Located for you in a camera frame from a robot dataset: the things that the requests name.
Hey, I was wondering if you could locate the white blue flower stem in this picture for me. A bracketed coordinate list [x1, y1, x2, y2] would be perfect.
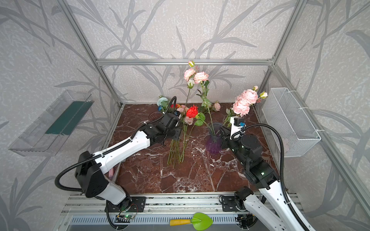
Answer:
[157, 96, 170, 112]

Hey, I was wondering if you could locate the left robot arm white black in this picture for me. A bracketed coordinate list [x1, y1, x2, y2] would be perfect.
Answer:
[75, 112, 181, 205]

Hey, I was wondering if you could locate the red rose stem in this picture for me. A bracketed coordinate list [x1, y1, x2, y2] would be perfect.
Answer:
[184, 105, 215, 135]

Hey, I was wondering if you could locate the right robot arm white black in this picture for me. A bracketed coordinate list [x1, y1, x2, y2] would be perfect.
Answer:
[220, 123, 314, 231]

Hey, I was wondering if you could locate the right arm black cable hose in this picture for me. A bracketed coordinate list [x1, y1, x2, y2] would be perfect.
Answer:
[231, 123, 310, 231]

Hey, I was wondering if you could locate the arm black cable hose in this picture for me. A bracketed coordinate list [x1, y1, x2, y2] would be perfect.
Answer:
[54, 96, 177, 193]
[231, 123, 310, 231]

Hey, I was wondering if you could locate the white wire mesh basket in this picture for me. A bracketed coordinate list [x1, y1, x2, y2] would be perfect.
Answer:
[262, 88, 321, 157]

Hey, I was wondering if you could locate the dark glass cup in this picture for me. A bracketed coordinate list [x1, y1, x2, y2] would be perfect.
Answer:
[148, 111, 163, 123]

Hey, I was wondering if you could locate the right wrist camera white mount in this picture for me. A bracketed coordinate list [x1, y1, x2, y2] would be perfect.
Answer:
[230, 116, 245, 141]

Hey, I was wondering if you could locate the small green circuit board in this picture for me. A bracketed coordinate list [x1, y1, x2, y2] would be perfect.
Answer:
[115, 214, 136, 223]

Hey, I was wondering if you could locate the green toy shovel yellow handle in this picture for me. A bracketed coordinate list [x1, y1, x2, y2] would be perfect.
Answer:
[170, 212, 213, 231]

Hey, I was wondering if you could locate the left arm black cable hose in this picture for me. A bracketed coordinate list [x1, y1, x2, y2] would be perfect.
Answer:
[54, 96, 177, 193]

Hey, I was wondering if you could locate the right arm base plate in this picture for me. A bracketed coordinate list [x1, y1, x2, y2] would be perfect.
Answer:
[218, 195, 247, 212]

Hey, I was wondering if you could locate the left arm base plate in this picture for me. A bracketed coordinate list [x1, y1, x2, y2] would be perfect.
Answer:
[105, 196, 146, 213]

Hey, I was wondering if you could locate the purple ribbed glass vase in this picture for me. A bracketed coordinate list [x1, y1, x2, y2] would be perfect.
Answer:
[206, 123, 223, 155]

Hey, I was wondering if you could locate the white rosebud stem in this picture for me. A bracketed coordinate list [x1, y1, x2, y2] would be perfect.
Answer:
[179, 78, 194, 163]

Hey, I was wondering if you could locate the small pink bud spray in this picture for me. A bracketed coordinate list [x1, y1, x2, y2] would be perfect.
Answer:
[201, 102, 221, 112]

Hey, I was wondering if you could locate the aluminium front rail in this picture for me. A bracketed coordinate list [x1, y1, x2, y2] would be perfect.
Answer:
[54, 192, 253, 231]

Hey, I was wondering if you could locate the clear plastic wall tray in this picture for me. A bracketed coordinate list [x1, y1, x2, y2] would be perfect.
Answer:
[9, 90, 94, 157]

